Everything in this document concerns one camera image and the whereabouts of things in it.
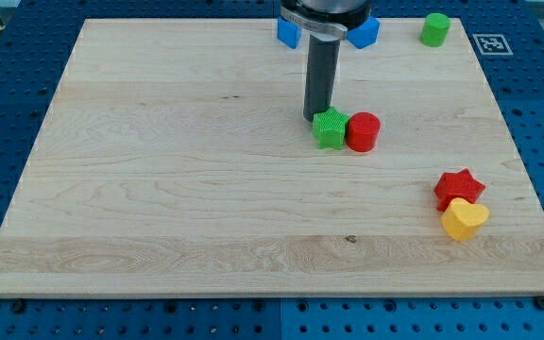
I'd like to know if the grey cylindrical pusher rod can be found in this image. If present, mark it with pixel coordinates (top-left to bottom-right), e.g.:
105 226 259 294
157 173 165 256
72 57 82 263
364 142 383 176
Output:
303 34 340 122

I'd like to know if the green star block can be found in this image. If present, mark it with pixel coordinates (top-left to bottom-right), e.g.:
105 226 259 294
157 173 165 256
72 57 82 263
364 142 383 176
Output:
312 107 349 150

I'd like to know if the red cylinder block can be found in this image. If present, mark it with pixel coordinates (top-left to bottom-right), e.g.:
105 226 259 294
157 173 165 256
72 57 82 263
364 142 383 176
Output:
346 111 381 152

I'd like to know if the red star block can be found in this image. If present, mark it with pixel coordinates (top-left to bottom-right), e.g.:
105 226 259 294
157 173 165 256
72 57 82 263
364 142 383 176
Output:
433 168 485 212

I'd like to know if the blue block left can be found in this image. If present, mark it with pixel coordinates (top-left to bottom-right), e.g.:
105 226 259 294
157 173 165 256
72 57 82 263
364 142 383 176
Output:
277 17 301 49

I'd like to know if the blue block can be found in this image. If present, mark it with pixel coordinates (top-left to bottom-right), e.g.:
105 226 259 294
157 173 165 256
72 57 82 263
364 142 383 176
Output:
347 16 381 49
277 17 301 49

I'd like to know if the blue block right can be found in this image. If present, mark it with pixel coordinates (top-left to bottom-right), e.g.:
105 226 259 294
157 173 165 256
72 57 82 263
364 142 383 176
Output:
347 16 381 49

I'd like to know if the green cylinder block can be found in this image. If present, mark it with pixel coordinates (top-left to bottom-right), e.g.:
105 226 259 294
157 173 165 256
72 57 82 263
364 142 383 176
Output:
419 12 451 47

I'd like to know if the white fiducial marker tag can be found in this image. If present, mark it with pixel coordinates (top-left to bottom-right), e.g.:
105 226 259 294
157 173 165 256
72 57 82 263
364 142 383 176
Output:
472 33 513 56

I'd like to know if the wooden board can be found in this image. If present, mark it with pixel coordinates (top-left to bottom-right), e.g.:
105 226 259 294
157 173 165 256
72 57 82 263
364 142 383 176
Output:
0 18 544 299

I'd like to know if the yellow heart block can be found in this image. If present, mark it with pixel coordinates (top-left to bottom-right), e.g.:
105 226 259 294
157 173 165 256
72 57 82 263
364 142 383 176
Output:
441 197 490 241

